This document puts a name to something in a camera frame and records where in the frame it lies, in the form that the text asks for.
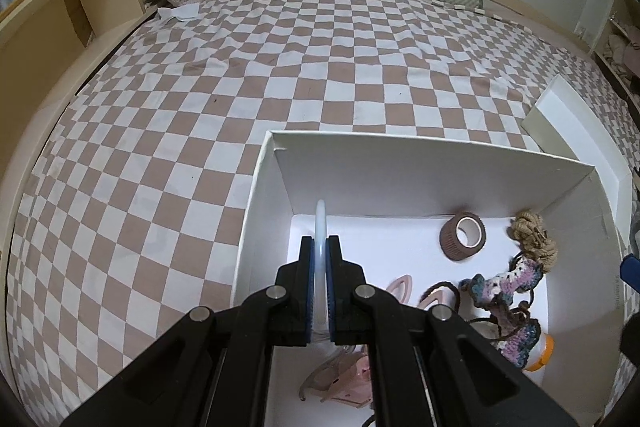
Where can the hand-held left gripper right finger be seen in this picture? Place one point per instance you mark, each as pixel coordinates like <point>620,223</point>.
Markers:
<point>332,287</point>

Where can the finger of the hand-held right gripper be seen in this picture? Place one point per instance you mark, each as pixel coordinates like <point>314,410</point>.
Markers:
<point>631,271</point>

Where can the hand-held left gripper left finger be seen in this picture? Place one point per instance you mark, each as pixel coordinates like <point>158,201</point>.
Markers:
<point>307,287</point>

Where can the white cardboard box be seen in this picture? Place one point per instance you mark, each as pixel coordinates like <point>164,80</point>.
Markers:
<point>400,177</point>

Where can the pink snap hair clip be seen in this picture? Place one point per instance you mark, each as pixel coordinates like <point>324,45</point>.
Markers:
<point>402,289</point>

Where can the pink claw hair clip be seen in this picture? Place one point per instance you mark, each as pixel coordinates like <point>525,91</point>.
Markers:
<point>345,372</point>

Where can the brown tape roll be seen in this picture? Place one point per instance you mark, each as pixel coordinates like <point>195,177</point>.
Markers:
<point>452,244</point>

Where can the white box lid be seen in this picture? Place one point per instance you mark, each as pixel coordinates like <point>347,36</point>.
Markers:
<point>575,122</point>

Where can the checkered bed sheet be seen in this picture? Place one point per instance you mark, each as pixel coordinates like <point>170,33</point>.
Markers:
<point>200,157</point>

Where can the wooden side shelf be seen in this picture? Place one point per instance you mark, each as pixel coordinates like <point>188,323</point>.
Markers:
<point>617,42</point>

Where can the white paper sheet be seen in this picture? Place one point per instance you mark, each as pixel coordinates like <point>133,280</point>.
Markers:
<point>179,12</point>

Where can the wooden bed frame shelf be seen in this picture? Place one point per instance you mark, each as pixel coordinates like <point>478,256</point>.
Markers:
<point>30,47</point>

